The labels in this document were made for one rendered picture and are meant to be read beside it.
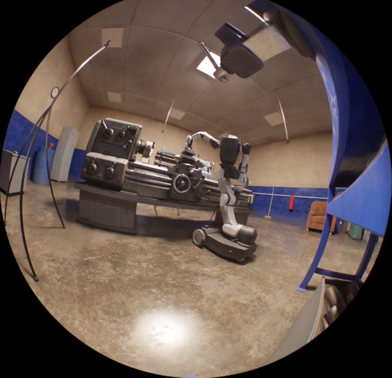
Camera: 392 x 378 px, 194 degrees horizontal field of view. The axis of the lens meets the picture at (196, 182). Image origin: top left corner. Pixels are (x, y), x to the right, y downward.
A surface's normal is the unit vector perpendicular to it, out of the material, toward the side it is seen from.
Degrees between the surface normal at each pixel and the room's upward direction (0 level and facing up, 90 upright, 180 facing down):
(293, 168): 90
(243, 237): 90
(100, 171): 90
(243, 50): 180
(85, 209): 90
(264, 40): 180
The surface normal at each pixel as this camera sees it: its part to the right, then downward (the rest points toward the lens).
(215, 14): -0.18, 0.98
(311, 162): -0.87, -0.19
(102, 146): 0.47, 0.00
